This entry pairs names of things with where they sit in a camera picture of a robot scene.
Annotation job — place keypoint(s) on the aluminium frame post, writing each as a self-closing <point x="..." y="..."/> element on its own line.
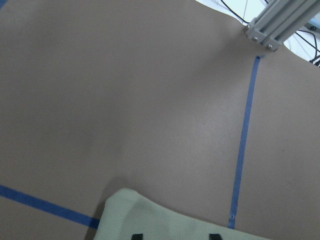
<point x="279" y="20"/>

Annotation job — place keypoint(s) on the olive green long-sleeve shirt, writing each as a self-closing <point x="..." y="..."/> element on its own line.
<point x="126" y="212"/>

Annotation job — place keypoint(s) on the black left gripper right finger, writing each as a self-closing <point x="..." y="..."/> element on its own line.
<point x="215" y="236"/>

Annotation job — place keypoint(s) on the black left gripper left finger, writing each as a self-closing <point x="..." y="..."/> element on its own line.
<point x="137" y="236"/>

